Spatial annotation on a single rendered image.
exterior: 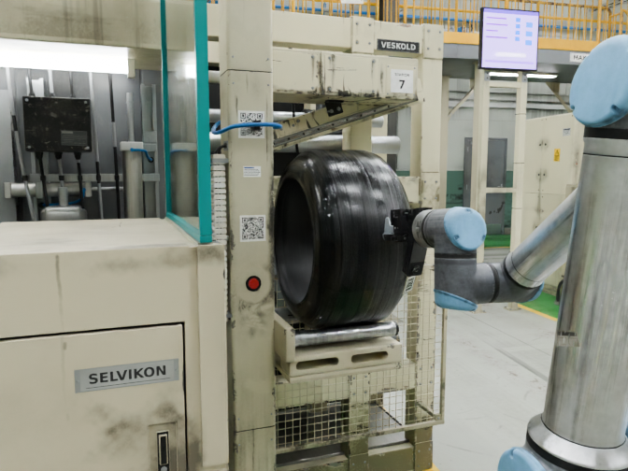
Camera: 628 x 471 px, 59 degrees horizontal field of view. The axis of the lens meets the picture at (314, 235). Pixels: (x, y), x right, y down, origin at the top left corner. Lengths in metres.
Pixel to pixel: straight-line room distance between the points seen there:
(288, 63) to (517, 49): 4.05
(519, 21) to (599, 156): 5.03
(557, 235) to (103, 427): 0.84
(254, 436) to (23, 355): 0.99
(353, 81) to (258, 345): 0.95
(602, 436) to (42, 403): 0.79
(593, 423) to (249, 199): 1.04
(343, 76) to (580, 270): 1.30
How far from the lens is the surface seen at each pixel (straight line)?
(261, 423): 1.74
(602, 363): 0.86
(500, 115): 12.83
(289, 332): 1.54
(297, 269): 1.96
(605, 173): 0.81
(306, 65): 1.92
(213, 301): 0.89
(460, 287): 1.19
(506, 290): 1.25
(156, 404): 0.92
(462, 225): 1.18
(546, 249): 1.15
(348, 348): 1.66
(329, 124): 2.07
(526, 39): 5.83
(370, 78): 2.01
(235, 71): 1.58
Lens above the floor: 1.38
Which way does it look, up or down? 7 degrees down
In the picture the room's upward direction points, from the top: straight up
